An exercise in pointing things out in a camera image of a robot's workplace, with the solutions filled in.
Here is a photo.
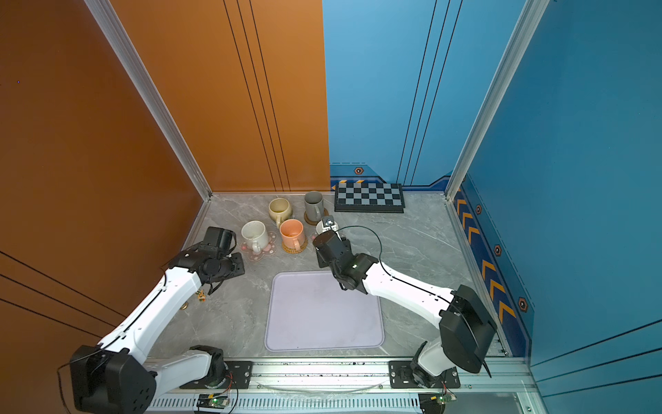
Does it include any orange mug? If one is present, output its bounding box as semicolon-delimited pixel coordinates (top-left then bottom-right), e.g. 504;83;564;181
279;219;307;246

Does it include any beige yellow mug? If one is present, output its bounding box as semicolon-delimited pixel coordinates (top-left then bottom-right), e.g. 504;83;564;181
268;198;292;229

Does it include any black chessboard box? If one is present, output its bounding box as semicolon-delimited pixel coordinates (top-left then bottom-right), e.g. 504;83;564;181
334;181;405;213

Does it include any white cream mug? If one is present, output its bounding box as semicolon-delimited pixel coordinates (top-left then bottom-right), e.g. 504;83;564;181
241;220;270;255

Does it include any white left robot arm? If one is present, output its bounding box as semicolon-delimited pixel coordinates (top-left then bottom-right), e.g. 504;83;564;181
67;249;235;413

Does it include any woven rattan round coaster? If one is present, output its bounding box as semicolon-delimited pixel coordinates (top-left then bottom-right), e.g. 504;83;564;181
282;240;308;255

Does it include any speckled grey mug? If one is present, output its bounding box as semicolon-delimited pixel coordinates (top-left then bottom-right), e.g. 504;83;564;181
304;191;325;221

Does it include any green circuit board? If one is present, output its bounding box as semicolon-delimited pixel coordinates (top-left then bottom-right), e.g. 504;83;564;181
196;393;229;412
418;393;457;414

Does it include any lilac mug cream inside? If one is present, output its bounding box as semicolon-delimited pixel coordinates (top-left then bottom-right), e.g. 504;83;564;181
315;221;325;236

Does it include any left green circuit board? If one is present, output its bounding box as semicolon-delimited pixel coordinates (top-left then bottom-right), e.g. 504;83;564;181
196;393;229;412

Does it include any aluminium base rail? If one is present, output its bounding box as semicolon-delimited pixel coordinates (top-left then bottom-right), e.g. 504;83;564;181
143;357;546;413

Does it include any brown wooden round coaster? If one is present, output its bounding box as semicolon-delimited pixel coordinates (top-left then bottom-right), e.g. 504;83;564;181
304;209;329;226

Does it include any right green circuit board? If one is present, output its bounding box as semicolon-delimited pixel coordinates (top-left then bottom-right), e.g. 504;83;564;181
418;393;457;414

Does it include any lilac plastic tray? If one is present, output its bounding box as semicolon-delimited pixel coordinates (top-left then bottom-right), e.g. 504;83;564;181
265;271;385;352

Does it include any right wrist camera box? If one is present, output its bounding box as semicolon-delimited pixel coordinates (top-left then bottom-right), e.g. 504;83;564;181
321;216;339;232

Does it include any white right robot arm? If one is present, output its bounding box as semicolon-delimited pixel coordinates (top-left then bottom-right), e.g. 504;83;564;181
313;230;498;388

